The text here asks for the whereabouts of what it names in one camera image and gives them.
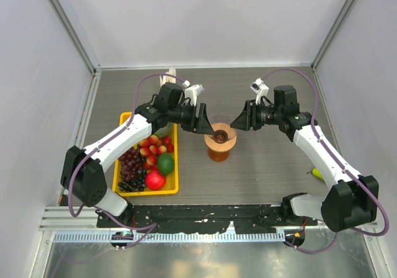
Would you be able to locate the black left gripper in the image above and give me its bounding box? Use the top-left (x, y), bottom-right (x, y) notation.
top-left (167, 101), bottom-right (214, 134)

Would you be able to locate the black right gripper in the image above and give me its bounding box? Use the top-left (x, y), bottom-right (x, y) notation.
top-left (231, 99), bottom-right (283, 131)

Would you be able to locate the round wooden dripper stand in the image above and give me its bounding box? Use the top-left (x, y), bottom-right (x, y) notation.
top-left (204, 133), bottom-right (237, 152)

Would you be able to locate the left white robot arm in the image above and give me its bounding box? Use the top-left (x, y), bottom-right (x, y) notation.
top-left (60, 83), bottom-right (214, 227)

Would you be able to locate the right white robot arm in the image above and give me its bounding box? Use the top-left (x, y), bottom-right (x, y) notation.
top-left (231, 79), bottom-right (379, 232)

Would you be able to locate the green netted melon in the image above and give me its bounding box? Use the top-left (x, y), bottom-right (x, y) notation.
top-left (154, 122), bottom-right (173, 139)

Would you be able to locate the green lime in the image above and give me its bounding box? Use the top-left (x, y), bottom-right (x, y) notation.
top-left (157, 153), bottom-right (175, 176)

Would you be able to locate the yellow plastic fruit tray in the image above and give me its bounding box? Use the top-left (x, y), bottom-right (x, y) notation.
top-left (112, 124), bottom-right (179, 197)

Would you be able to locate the red apple front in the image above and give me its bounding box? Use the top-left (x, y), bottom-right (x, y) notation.
top-left (145, 170), bottom-right (166, 191)

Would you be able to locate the dark purple grape bunch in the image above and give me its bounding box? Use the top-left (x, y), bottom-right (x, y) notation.
top-left (117, 148), bottom-right (147, 192)

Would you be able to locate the green pear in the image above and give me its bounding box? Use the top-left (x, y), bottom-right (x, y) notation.
top-left (308, 168), bottom-right (324, 181)

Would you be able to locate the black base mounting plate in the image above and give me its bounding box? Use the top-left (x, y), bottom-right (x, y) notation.
top-left (96, 204), bottom-right (309, 235)

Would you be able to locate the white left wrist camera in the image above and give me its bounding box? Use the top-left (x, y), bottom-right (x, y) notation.
top-left (182, 81), bottom-right (204, 106)

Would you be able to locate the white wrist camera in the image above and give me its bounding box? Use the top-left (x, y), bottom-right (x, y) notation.
top-left (182, 81), bottom-right (204, 106)
top-left (250, 78), bottom-right (269, 105)

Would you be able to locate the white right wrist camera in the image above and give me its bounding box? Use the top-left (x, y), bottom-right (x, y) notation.
top-left (250, 78), bottom-right (269, 105)

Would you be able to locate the white perforated cable rail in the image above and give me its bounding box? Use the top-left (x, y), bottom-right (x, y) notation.
top-left (53, 230), bottom-right (285, 244)

